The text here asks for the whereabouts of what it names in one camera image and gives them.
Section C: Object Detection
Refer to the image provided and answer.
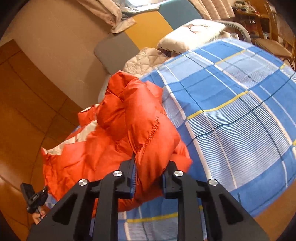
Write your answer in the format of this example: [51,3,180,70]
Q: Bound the white quilted blanket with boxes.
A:
[123,48,173,78]

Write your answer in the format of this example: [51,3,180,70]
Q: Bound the blue plaid bed sheet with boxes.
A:
[118,39,295,240]

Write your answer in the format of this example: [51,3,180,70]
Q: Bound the beige left curtain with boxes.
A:
[78,0,136,34]

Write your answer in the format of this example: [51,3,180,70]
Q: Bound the wooden rattan chair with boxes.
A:
[254,12,295,70]

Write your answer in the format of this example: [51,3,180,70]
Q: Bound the grey bed guard rail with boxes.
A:
[216,20,252,44]

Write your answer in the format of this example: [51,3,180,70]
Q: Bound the white bed side rail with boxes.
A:
[98,74,111,103]

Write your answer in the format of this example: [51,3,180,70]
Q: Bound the person left hand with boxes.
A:
[32,209,46,225]

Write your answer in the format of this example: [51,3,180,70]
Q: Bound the wooden desk with clutter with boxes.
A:
[232,1,269,39]

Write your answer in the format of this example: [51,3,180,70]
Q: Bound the beige striped right curtain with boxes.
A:
[189,0,235,20]

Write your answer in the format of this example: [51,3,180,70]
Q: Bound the grey yellow blue headboard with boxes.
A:
[94,1,202,75]

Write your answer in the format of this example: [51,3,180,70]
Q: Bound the white printed pillow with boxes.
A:
[157,19,231,54]

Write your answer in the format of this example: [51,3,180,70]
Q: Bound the orange puffer down jacket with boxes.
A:
[41,71,192,212]

